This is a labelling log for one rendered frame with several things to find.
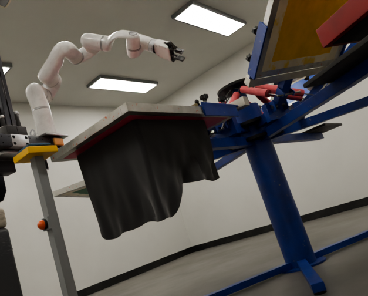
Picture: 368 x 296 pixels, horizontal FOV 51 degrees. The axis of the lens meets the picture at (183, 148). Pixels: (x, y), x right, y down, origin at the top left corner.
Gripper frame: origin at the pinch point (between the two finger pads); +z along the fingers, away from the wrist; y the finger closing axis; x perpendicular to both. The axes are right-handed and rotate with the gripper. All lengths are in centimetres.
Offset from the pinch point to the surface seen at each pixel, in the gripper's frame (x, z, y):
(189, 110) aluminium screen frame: -34.2, 25.7, 5.9
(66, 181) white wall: -3, -254, -362
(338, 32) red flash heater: 12, 73, 31
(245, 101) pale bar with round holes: 0.9, 37.4, -20.1
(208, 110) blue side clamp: -24.9, 29.9, -2.5
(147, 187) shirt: -76, 30, 7
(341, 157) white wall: 215, 96, -354
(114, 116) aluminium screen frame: -63, 10, 27
